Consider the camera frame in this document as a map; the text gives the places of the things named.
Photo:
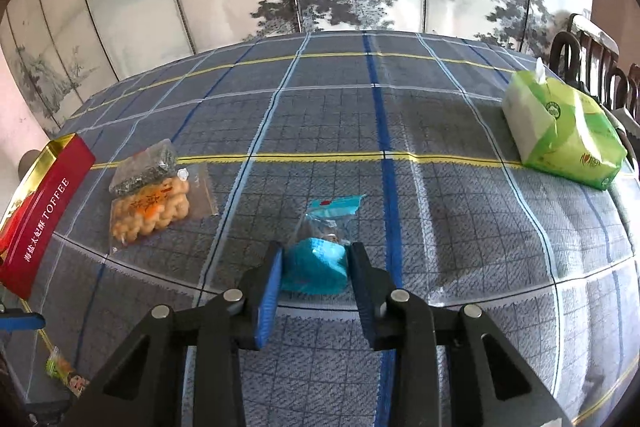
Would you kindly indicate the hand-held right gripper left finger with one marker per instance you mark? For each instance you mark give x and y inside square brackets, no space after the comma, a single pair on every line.
[265,302]

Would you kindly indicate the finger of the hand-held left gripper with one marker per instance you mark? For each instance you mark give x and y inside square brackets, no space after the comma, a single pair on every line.
[22,322]

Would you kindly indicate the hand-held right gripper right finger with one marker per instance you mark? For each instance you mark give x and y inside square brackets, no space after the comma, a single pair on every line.
[362,297]

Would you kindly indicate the blue snack packet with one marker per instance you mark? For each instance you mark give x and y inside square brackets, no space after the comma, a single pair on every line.
[315,264]

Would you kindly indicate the red and gold tin box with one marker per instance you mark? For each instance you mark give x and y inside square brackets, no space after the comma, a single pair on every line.
[45,217]

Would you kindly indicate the green and orange snack packet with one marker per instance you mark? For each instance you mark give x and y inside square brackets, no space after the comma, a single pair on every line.
[65,369]

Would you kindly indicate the plaid tablecloth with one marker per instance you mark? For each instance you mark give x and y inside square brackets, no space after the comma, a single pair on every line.
[450,207]

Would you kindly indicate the clear packet of pale twists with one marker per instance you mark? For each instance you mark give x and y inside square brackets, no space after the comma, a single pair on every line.
[150,212]

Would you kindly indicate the grey round knob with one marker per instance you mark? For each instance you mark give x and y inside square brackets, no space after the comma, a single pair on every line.
[29,164]

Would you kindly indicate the green tissue pack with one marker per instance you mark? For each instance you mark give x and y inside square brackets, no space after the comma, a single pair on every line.
[560,127]

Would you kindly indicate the dark wooden chair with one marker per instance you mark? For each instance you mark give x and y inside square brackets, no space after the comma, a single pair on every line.
[595,52]

